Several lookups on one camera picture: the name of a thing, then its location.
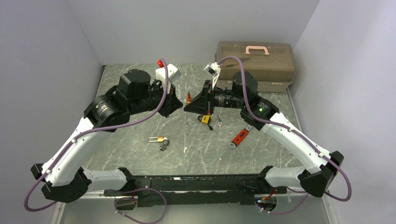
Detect brown translucent toolbox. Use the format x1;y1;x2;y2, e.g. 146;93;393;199
215;41;297;92

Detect pink toolbox handle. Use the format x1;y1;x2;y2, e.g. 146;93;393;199
245;45;269;55

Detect brass padlock long shackle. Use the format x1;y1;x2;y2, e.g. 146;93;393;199
148;136;168;142

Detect purple cable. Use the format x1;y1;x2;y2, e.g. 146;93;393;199
216;56;353;203
24;58;170;212

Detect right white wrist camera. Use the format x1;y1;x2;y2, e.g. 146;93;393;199
203;62;221;90

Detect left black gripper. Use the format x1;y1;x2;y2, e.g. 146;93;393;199
132;80;185;119

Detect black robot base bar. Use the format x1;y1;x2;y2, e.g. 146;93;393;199
104;174;287;207

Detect red handled adjustable wrench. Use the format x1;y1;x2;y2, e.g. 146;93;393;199
229;125;253;149

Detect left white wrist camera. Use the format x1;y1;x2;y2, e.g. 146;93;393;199
155;59;181;94

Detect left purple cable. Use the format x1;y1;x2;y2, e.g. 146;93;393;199
24;58;170;212

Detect silver keys on table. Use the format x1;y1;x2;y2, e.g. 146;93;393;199
217;115;223;129

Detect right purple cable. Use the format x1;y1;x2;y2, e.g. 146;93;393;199
216;56;353;203

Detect black keys bunch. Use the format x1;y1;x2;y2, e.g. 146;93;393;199
160;140;169;151

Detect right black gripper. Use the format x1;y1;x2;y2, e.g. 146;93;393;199
184;81;243;116

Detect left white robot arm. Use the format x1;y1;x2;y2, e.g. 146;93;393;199
31;65;183;203

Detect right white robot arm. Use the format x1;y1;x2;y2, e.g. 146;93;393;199
184;72;344;197

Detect aluminium frame rail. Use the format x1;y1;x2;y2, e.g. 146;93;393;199
50;191;338;224

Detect orange padlock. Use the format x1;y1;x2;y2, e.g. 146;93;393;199
185;92;192;105

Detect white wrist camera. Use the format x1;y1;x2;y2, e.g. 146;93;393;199
155;59;181;94
203;62;221;90

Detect yellow padlock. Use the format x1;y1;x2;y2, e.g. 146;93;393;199
197;115;213;131

